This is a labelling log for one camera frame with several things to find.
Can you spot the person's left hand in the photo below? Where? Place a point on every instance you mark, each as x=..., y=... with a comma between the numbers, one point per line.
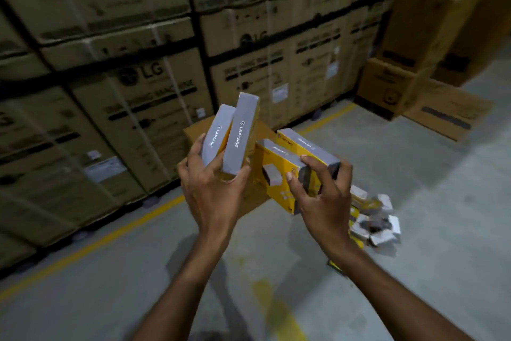
x=215, y=197

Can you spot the person's right hand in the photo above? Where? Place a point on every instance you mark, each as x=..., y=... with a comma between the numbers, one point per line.
x=327, y=213

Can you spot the pile of small product boxes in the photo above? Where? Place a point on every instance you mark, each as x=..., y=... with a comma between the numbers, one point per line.
x=375, y=225

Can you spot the person's right forearm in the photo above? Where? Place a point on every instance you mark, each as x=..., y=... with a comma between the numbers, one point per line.
x=379, y=297

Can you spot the person's left forearm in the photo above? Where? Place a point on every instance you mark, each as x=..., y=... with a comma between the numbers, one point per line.
x=187, y=293

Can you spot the brown cardboard box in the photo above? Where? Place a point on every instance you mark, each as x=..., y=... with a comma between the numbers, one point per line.
x=255, y=197

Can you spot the cardboard box round logo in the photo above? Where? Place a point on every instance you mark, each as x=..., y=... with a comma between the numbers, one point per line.
x=383, y=89

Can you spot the flattened cardboard sheet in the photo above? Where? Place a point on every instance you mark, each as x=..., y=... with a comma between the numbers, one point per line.
x=447, y=109

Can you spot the tall open cardboard carton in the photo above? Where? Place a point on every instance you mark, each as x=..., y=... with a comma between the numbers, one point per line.
x=423, y=21

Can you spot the stack of large cardboard cartons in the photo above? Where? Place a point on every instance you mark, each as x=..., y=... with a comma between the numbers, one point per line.
x=119, y=1

